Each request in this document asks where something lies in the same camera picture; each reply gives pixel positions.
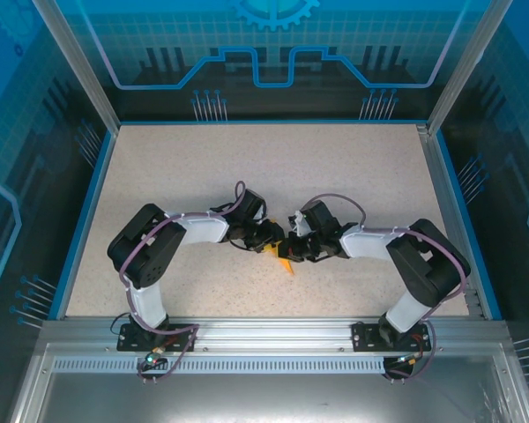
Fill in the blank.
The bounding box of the yellow paper sheet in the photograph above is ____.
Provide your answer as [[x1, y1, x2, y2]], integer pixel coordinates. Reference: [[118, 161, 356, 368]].
[[264, 216, 297, 277]]

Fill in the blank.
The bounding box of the steel tray sheet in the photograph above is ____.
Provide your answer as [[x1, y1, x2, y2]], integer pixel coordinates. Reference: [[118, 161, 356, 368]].
[[34, 372, 508, 423]]

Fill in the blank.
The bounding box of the blue table edge strip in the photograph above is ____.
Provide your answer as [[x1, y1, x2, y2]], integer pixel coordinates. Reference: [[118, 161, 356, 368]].
[[434, 131, 503, 321], [116, 118, 428, 128], [55, 130, 119, 321]]

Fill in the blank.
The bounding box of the blue panel with gear print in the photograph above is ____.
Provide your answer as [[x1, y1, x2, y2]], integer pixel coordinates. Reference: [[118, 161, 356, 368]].
[[37, 0, 502, 123]]

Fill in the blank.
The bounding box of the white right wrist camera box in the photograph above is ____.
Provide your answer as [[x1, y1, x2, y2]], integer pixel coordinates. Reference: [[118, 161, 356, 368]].
[[286, 210, 312, 237]]

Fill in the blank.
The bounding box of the long aluminium mounting rail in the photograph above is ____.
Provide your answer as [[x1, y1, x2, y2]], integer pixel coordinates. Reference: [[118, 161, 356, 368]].
[[39, 317, 510, 353]]

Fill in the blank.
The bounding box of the slotted aluminium cable duct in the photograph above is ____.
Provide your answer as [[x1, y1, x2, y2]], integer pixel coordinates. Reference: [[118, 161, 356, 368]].
[[51, 357, 391, 375]]

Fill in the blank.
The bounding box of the short aluminium side rail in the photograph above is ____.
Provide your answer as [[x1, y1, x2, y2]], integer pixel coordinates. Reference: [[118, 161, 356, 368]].
[[416, 124, 486, 318]]

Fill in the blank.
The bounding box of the cable connector with green light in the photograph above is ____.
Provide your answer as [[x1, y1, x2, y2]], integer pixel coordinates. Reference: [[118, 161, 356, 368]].
[[145, 346, 167, 367], [395, 351, 425, 367]]

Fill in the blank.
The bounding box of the thin black cable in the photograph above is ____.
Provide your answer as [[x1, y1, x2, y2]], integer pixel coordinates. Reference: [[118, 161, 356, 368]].
[[108, 312, 131, 339]]

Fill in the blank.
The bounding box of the blue printed enclosure panel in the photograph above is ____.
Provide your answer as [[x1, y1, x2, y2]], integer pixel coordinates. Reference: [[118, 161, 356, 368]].
[[440, 0, 529, 423], [0, 0, 115, 423]]

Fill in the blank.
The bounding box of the aluminium enclosure post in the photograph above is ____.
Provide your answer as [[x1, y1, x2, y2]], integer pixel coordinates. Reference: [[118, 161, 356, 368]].
[[31, 0, 121, 133], [426, 0, 515, 136]]

